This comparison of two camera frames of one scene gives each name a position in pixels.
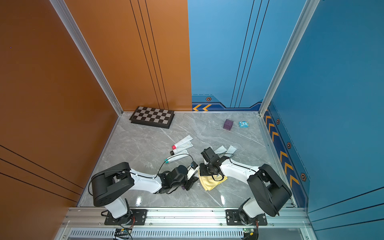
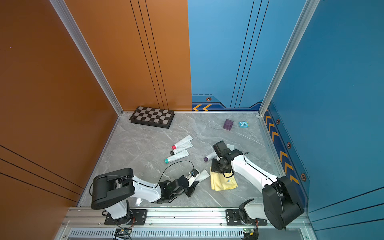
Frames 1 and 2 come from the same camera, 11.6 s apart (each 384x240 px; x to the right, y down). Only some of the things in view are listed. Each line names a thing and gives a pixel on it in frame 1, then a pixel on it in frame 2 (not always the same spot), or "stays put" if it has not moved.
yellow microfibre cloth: (208, 181) → (220, 183)
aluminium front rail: (185, 218) stays put
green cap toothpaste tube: (181, 155) stays put
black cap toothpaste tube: (189, 145) stays put
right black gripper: (201, 168) → (214, 169)
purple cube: (228, 124) stays put
